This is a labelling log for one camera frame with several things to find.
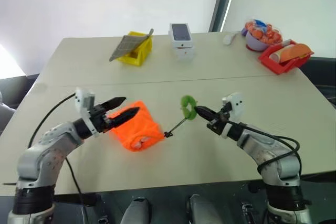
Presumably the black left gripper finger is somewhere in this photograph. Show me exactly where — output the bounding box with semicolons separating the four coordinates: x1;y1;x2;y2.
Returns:
101;97;127;111
108;106;141;130

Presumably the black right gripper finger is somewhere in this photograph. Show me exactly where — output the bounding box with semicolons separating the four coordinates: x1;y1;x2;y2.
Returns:
196;105;221;118
201;113;219;124

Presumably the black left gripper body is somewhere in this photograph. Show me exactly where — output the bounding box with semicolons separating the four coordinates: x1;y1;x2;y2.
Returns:
89;104;116;133

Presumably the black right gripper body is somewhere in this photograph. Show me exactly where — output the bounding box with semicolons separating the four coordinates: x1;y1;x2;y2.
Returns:
206;103;233;136

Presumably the green ring pull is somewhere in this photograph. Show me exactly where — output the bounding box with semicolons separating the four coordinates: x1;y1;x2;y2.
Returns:
180;94;198;120

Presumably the orange mesh pouch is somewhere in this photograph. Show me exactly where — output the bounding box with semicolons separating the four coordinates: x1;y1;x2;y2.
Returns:
108;100;166;152

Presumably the orange and white tube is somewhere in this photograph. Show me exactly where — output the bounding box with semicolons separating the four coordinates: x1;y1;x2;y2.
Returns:
270;43;312;63

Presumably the grey woven pad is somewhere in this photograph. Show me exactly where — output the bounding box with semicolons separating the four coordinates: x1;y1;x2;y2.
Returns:
109;28;155;62

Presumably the yellow plastic bin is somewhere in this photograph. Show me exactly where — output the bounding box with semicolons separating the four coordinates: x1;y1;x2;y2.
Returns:
115;31;153;67

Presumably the white phone box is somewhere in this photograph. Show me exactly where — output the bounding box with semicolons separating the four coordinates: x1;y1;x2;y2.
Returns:
168;23;196;61

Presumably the small white oval object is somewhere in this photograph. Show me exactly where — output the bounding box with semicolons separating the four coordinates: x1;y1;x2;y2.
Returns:
222;31;241;45

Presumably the purple bowl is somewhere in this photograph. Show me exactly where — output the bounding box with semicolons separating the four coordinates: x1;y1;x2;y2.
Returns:
245;30;271;52

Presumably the red plastic bin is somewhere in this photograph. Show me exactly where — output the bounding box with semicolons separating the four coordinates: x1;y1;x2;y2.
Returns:
258;39;315;75

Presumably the dark sofa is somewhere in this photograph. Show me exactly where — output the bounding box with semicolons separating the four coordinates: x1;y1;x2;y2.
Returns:
0;76;40;109

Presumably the dark rounded shape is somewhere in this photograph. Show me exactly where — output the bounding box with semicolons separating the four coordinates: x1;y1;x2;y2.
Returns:
120;197;152;224

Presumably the bag of orange items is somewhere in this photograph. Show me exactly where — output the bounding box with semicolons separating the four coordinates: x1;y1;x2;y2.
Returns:
244;18;284;45

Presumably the dark furniture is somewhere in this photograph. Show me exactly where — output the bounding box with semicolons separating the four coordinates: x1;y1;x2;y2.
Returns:
299;57;336;183

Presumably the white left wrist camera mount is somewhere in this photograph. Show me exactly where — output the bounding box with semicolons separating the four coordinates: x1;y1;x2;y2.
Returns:
74;87;101;138

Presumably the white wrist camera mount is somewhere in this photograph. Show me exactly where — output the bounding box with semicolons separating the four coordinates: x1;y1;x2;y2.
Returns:
74;87;101;138
222;92;246;119

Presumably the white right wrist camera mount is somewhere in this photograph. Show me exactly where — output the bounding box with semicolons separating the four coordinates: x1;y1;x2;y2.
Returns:
222;92;246;119

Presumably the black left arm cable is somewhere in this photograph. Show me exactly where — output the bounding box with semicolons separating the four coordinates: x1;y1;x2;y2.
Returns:
27;93;89;224

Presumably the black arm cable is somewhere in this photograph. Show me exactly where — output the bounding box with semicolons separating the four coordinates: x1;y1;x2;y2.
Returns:
227;120;302;180
27;93;89;224

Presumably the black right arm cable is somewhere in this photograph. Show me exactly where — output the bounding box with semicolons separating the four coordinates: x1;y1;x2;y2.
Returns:
227;120;302;180

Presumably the dark window frame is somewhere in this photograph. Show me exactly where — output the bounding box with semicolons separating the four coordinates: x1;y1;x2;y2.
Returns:
208;0;239;33

